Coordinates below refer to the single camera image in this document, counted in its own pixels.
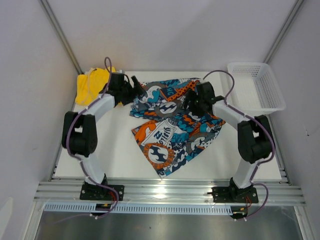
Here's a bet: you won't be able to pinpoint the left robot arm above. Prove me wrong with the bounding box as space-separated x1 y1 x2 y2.
61 72 146 200

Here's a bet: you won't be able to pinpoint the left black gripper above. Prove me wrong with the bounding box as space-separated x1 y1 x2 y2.
119 76 146 106

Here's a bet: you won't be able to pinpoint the aluminium frame post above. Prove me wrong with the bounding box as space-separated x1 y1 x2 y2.
38 0 83 74
263 0 307 64

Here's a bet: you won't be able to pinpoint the patterned blue orange shorts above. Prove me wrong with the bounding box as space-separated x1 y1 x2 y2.
129 77 225 179

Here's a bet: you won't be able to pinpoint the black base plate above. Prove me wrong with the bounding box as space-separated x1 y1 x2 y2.
207 186 259 204
79 182 125 201

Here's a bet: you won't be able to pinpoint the left aluminium frame post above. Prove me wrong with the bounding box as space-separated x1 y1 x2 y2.
38 0 83 74

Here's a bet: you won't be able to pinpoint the white slotted cable duct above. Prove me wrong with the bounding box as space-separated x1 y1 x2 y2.
43 202 246 216

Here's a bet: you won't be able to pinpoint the white plastic basket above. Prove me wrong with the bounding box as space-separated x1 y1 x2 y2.
226 62 286 116

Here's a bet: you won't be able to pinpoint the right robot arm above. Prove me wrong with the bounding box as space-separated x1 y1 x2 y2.
183 82 275 202

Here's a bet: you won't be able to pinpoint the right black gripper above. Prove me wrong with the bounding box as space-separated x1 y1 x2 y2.
181 89 206 117

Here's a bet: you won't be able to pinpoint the yellow shorts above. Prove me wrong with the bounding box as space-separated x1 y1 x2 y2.
75 67 110 106

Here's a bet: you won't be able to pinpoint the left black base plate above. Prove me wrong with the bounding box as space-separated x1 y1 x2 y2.
79 182 125 201

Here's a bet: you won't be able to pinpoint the aluminium mounting rail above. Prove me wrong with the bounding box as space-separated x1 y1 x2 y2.
34 178 306 206

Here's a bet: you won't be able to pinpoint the right aluminium frame post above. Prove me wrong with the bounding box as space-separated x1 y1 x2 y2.
263 0 307 64

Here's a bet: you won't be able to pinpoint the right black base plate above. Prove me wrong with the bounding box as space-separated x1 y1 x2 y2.
207 186 259 204

